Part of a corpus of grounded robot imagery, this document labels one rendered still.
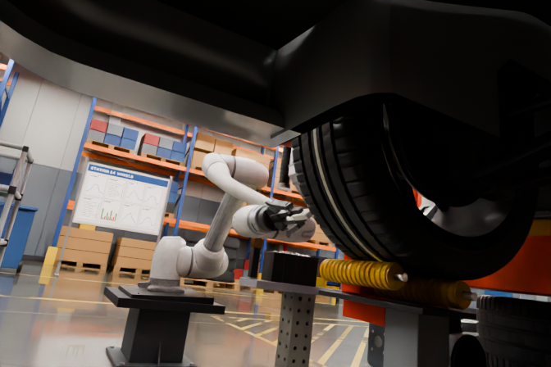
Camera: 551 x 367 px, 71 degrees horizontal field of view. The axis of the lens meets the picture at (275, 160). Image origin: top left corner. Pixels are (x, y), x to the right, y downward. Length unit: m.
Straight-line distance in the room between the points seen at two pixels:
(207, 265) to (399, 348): 1.33
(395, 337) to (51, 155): 11.35
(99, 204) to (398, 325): 6.51
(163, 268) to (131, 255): 8.58
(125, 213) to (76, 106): 5.68
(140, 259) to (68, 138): 3.92
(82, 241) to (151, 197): 3.57
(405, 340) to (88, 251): 9.87
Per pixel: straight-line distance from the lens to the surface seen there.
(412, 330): 0.95
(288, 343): 1.69
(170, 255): 2.08
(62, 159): 11.95
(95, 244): 10.55
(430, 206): 1.30
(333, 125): 0.81
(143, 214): 7.27
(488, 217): 1.12
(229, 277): 8.71
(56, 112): 12.22
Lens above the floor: 0.49
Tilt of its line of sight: 16 degrees up
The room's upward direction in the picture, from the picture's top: 7 degrees clockwise
